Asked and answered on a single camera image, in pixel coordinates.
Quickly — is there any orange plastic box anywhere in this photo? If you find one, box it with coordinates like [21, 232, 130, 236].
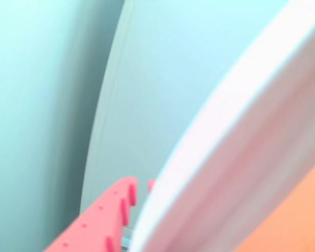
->
[235, 154, 315, 252]

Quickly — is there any white box handle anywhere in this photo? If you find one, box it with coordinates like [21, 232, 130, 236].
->
[128, 0, 315, 252]

